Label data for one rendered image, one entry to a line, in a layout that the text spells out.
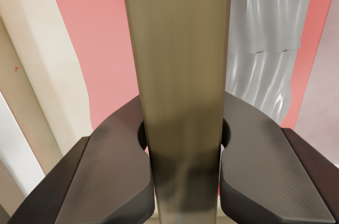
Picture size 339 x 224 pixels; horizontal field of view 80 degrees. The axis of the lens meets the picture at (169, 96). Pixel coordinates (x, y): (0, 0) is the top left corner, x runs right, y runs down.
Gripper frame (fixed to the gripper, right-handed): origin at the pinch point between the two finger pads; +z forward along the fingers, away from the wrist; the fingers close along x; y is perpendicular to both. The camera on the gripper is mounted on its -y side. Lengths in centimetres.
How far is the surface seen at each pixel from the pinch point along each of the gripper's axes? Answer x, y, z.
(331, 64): 14.0, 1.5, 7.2
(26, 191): -17.9, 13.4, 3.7
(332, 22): 13.0, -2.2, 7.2
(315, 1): 11.1, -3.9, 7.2
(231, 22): 4.6, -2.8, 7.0
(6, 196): -159, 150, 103
